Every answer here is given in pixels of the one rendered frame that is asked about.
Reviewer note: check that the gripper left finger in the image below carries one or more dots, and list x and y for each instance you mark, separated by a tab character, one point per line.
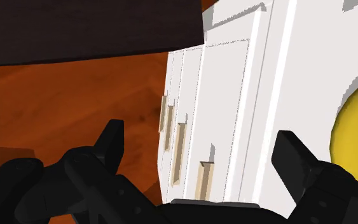
82	173

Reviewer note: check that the yellow round object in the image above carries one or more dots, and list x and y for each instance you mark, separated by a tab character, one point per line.
357	136

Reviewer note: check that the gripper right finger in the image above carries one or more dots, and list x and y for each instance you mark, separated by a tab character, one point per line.
318	186

